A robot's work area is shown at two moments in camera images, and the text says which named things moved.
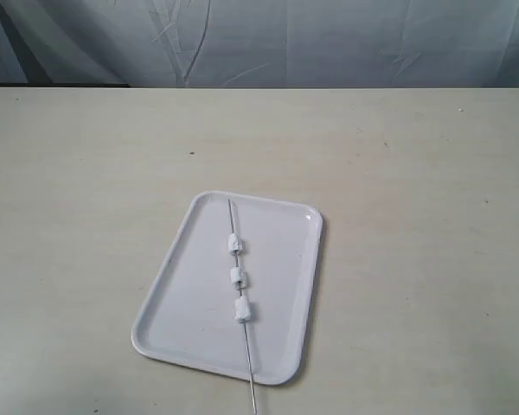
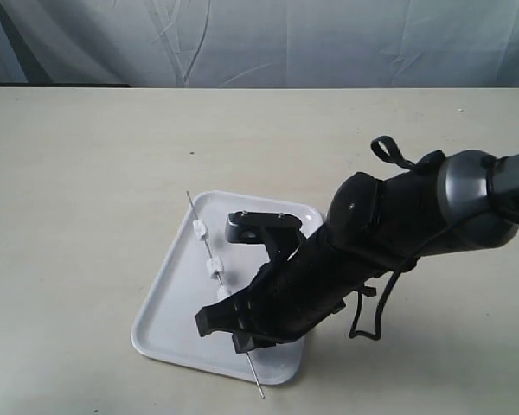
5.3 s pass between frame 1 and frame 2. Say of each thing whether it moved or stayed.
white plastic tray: stayed
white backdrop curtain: stayed
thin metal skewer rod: moved
